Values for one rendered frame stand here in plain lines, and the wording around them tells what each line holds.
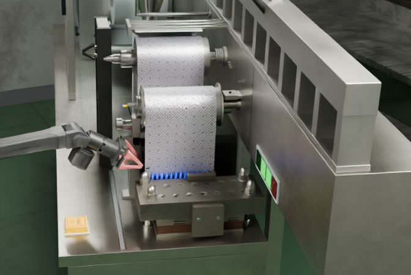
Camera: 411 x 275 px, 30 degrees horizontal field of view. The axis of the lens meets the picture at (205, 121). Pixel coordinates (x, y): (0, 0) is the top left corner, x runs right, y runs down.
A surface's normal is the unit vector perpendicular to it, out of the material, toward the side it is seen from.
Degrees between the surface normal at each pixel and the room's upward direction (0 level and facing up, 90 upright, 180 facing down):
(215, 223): 90
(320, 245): 90
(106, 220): 0
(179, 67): 92
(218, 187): 0
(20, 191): 0
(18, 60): 90
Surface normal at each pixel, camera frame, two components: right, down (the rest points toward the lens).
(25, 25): 0.47, 0.37
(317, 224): -0.98, 0.04
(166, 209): 0.18, 0.40
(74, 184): 0.04, -0.92
